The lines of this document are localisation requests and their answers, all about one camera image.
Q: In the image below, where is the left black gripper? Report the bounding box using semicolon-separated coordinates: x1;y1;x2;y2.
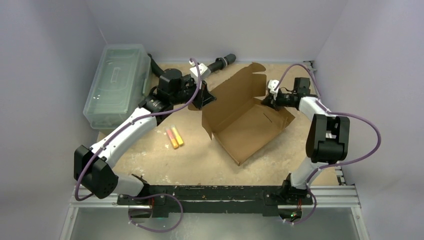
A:
171;77;217;110

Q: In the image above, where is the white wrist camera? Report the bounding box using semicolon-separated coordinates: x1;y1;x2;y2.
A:
267;79;281;100
189;63;212;83

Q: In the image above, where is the black corrugated hose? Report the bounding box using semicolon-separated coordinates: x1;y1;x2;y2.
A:
147;53;237;80

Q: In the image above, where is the brown cardboard box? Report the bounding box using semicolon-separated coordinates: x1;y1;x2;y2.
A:
200;62;295;167

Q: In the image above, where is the orange marker pen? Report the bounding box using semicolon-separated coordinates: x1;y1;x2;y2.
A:
165;128;179;149

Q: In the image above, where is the yellow marker pen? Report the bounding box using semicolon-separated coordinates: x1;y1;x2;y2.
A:
171;125;184;146

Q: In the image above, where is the clear plastic storage bin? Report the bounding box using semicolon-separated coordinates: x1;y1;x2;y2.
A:
83;44;152;131

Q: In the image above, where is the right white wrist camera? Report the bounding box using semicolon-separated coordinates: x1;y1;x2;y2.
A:
267;79;281;100

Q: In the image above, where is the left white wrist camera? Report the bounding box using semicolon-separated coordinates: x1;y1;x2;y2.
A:
189;63;212;83

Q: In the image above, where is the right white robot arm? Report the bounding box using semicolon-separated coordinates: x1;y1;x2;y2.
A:
261;77;350;204

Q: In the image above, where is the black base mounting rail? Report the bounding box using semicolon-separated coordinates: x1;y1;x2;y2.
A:
113;176;314;219

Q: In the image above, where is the aluminium frame extrusion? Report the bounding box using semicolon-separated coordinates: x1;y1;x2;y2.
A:
68;187;120;209

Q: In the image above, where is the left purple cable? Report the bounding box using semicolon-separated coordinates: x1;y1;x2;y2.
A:
74;57;203;234

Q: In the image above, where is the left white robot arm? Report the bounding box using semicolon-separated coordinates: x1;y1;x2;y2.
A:
73;64;216;205

